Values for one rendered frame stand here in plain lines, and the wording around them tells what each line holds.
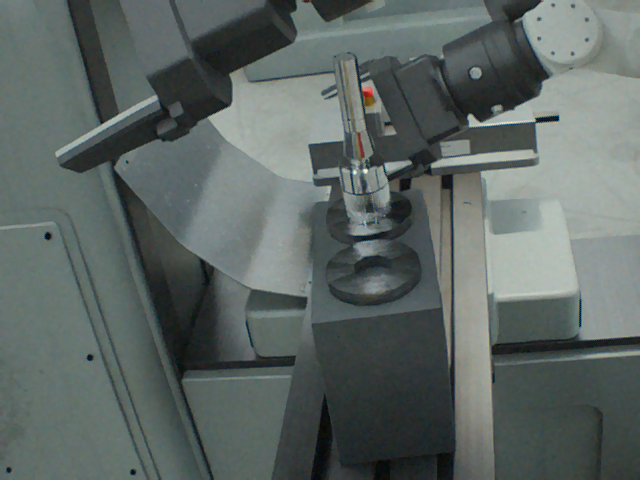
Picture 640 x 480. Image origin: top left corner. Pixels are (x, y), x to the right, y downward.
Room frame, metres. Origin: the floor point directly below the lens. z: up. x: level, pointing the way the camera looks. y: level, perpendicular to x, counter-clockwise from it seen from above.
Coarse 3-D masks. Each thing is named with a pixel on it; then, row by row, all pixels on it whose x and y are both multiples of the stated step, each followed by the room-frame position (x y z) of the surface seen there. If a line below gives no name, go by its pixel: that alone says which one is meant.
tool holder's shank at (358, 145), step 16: (336, 64) 0.83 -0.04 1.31; (352, 64) 0.83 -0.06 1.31; (336, 80) 0.84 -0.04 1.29; (352, 80) 0.83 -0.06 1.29; (352, 96) 0.83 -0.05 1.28; (352, 112) 0.83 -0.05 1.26; (352, 128) 0.83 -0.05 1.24; (368, 128) 0.84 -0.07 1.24; (352, 144) 0.83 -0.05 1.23; (368, 144) 0.83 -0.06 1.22; (352, 160) 0.83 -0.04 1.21; (368, 160) 0.83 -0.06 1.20
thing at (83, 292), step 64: (0, 0) 1.14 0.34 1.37; (64, 0) 1.15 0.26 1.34; (0, 64) 1.14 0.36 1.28; (64, 64) 1.14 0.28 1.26; (128, 64) 1.30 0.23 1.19; (0, 128) 1.14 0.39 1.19; (64, 128) 1.13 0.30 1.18; (0, 192) 1.15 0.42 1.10; (64, 192) 1.13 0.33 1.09; (128, 192) 1.17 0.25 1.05; (0, 256) 1.14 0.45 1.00; (64, 256) 1.12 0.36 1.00; (128, 256) 1.14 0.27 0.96; (192, 256) 1.36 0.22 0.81; (0, 320) 1.15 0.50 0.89; (64, 320) 1.12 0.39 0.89; (128, 320) 1.12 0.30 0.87; (192, 320) 1.28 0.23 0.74; (0, 384) 1.15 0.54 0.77; (64, 384) 1.13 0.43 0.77; (128, 384) 1.12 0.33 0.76; (0, 448) 1.16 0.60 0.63; (64, 448) 1.13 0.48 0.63; (128, 448) 1.11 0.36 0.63; (192, 448) 1.14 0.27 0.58
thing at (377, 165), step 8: (376, 152) 0.85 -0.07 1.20; (344, 160) 0.84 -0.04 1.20; (376, 160) 0.83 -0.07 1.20; (384, 160) 0.83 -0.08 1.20; (344, 168) 0.83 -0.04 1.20; (352, 168) 0.83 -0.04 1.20; (360, 168) 0.82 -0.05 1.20; (368, 168) 0.82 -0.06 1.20; (376, 168) 0.82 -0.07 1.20; (384, 168) 0.83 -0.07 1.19; (344, 176) 0.83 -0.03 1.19; (352, 176) 0.82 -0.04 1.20; (360, 176) 0.82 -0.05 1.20; (368, 176) 0.82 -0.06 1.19
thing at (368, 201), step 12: (348, 180) 0.82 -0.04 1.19; (372, 180) 0.82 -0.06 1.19; (384, 180) 0.83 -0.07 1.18; (348, 192) 0.82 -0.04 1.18; (360, 192) 0.82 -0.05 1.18; (372, 192) 0.82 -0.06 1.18; (384, 192) 0.82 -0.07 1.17; (348, 204) 0.83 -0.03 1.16; (360, 204) 0.82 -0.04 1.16; (372, 204) 0.82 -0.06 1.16; (384, 204) 0.82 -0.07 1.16; (348, 216) 0.83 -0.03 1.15; (360, 216) 0.82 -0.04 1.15; (372, 216) 0.82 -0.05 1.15; (384, 216) 0.82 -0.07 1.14
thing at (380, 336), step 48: (336, 240) 0.82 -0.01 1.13; (384, 240) 0.78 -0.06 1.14; (336, 288) 0.72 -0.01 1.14; (384, 288) 0.70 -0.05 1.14; (432, 288) 0.70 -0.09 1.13; (336, 336) 0.68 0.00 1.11; (384, 336) 0.68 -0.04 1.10; (432, 336) 0.68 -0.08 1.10; (336, 384) 0.69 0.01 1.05; (384, 384) 0.68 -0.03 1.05; (432, 384) 0.68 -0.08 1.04; (336, 432) 0.69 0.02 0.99; (384, 432) 0.68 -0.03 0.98; (432, 432) 0.68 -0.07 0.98
